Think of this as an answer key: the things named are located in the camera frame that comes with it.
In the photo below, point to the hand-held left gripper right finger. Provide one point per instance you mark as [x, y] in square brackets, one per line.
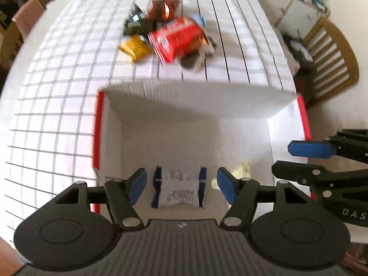
[227, 185]

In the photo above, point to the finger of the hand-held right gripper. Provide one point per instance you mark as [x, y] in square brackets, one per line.
[293, 171]
[310, 149]

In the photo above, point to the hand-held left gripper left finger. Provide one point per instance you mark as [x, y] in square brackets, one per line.
[137, 185]

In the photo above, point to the pale yellow snack packet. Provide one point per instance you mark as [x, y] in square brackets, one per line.
[243, 169]

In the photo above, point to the blue and white snack packet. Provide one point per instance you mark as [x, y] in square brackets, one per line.
[179, 189]

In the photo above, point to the white cardboard box red edges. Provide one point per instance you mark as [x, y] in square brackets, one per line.
[187, 138]

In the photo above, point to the black and white snack packet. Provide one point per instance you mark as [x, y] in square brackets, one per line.
[191, 63]

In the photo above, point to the red snack bag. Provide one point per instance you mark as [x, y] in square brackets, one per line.
[178, 38]

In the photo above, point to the light blue snack packet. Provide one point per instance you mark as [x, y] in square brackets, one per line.
[201, 21]

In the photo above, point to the dark bag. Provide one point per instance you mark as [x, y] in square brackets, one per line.
[300, 60]

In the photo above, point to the wooden slatted chair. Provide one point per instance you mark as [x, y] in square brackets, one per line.
[336, 51]

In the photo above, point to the white checked tablecloth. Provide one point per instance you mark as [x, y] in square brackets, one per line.
[57, 120]

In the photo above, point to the white cabinet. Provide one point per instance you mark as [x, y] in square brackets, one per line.
[287, 8]

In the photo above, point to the dark foil snack packet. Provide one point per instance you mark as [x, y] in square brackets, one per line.
[135, 23]

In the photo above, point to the brown orange snack bag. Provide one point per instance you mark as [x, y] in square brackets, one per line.
[162, 10]

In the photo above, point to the pink padded chair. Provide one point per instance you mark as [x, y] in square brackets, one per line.
[27, 17]

